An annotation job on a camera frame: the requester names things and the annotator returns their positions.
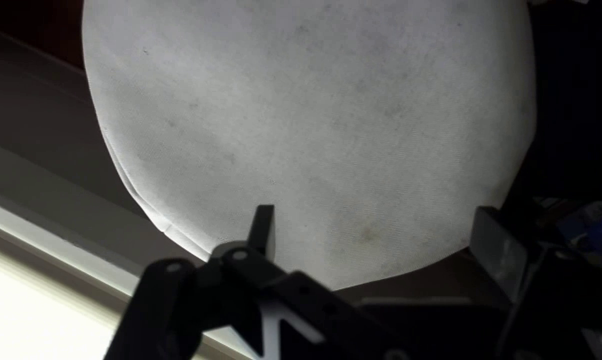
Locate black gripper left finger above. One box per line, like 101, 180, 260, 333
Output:
104, 204, 408, 360

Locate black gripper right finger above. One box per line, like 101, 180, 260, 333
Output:
469, 205, 602, 360

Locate white bag with black rim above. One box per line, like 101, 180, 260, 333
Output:
83, 0, 536, 290

